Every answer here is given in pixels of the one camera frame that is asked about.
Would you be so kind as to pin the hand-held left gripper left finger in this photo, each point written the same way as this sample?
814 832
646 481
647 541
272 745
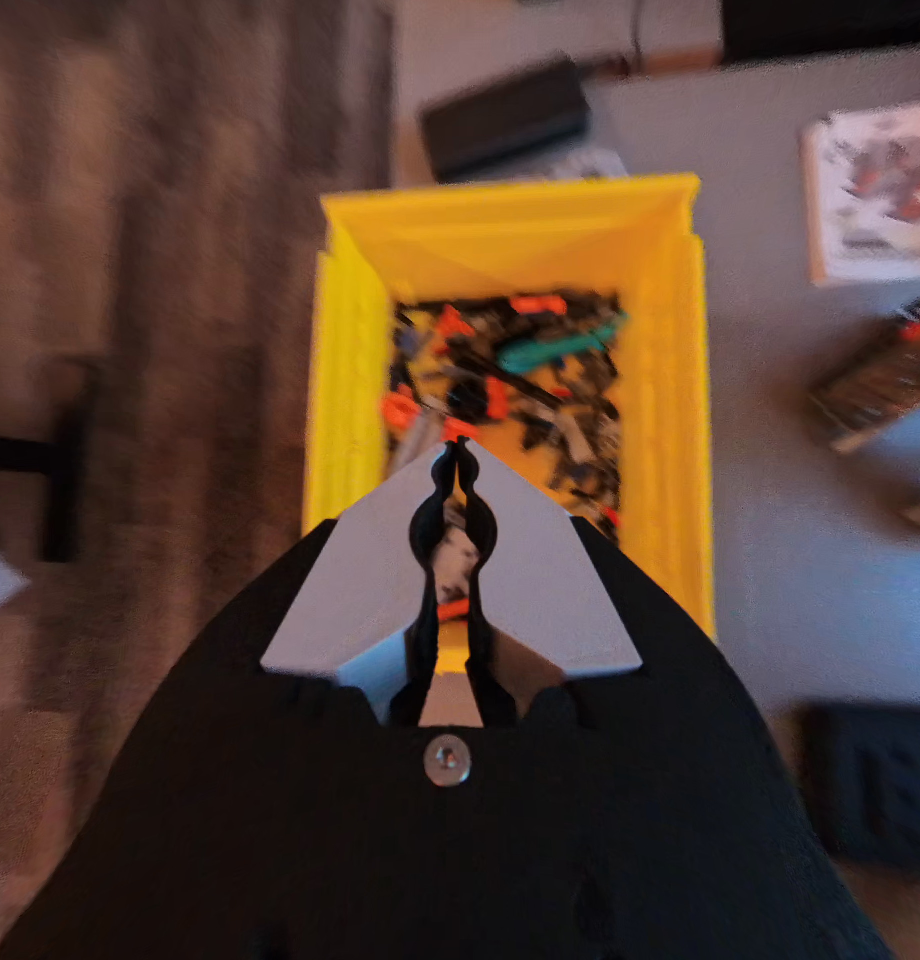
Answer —
347 600

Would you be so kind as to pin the grey desk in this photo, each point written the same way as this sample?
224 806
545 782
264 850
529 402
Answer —
767 487

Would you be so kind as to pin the pile of toy building parts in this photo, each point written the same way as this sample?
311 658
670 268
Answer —
520 375

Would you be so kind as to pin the black perforated chair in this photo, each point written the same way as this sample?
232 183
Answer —
872 787

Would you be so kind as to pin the black power adapter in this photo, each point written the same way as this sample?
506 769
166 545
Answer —
505 120

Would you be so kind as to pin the open instruction booklet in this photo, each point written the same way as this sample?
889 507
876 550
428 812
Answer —
872 195

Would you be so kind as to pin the yellow storage bin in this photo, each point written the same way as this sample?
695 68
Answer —
505 232

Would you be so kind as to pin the grey orange tracked toy robot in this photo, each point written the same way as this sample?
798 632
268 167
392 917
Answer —
879 382

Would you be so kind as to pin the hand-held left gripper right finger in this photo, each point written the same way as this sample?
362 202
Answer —
557 600

